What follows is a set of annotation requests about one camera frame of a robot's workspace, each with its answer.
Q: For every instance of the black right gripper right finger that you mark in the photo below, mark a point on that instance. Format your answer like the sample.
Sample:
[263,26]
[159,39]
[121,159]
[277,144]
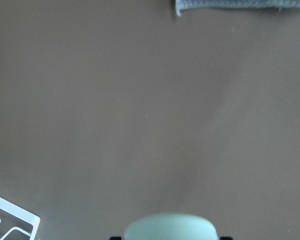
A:
[225,238]

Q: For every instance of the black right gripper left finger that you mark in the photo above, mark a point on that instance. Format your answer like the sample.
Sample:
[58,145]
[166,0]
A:
[116,238]

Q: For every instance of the mint green cup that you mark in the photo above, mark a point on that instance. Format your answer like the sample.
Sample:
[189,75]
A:
[171,226]

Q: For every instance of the grey folded cloth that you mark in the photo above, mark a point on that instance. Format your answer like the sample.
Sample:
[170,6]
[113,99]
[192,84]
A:
[181,5]

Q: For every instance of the white wire cup holder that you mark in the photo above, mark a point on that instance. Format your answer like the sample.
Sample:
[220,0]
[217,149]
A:
[17,223]

